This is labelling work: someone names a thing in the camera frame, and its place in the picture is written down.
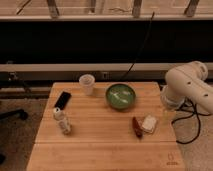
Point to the clear bottle white cap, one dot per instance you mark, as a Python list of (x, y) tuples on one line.
[(62, 121)]

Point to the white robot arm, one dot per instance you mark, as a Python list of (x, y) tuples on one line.
[(187, 81)]

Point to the green ceramic bowl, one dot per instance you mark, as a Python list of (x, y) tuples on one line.
[(120, 96)]

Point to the clear plastic cup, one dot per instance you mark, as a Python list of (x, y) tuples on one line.
[(87, 82)]

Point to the black smartphone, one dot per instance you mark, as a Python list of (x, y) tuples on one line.
[(62, 100)]

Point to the clear box white contents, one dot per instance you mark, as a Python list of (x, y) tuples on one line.
[(149, 124)]

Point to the black office chair base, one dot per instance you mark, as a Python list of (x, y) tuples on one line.
[(20, 113)]

